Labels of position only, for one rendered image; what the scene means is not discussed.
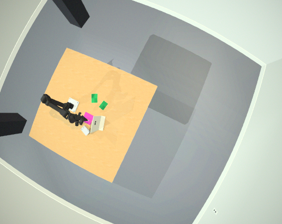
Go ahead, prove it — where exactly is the magenta square mat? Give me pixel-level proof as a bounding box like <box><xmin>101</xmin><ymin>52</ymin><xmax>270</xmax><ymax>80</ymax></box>
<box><xmin>84</xmin><ymin>112</ymin><xmax>93</xmax><ymax>125</ymax></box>

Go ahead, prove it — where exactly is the green flat strip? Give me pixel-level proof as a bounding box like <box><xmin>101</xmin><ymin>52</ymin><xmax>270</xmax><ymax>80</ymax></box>
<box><xmin>99</xmin><ymin>101</ymin><xmax>108</xmax><ymax>110</ymax></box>

